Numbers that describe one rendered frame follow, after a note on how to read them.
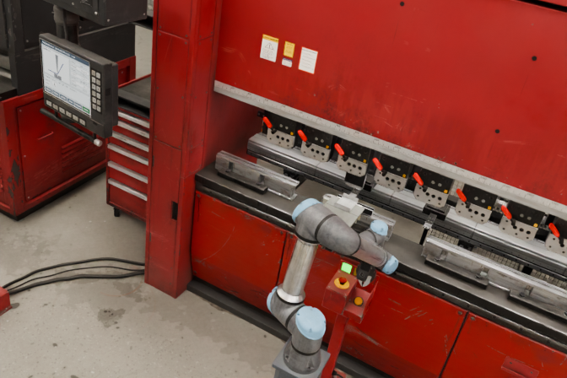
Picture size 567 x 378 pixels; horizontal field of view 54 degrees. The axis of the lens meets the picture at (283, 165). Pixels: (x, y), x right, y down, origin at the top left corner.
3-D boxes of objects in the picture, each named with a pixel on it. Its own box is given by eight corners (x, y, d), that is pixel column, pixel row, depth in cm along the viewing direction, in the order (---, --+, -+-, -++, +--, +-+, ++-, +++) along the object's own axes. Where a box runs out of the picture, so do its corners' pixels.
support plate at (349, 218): (310, 220, 266) (310, 218, 265) (332, 197, 287) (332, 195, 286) (344, 234, 260) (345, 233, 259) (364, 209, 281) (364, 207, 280)
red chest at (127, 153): (105, 218, 401) (103, 91, 351) (150, 189, 441) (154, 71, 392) (159, 245, 384) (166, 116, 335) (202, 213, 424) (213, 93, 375)
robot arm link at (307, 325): (305, 359, 208) (310, 333, 201) (282, 334, 216) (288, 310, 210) (327, 345, 215) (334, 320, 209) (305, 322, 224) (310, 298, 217)
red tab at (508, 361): (500, 369, 261) (505, 359, 258) (501, 366, 263) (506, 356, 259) (533, 384, 256) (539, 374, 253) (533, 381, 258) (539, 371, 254)
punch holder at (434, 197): (412, 197, 262) (421, 167, 254) (417, 190, 269) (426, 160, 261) (442, 209, 257) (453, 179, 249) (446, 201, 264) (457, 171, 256)
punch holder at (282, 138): (266, 140, 289) (270, 112, 281) (273, 135, 296) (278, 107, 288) (291, 150, 284) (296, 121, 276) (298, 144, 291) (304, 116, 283)
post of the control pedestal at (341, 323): (318, 380, 293) (339, 305, 266) (322, 373, 297) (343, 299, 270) (327, 385, 291) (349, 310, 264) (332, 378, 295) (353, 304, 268)
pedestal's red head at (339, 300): (321, 305, 264) (328, 277, 255) (333, 287, 277) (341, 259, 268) (359, 324, 257) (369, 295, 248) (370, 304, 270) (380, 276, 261)
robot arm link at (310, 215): (283, 336, 215) (321, 218, 192) (261, 311, 224) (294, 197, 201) (305, 326, 223) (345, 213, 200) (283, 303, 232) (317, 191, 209)
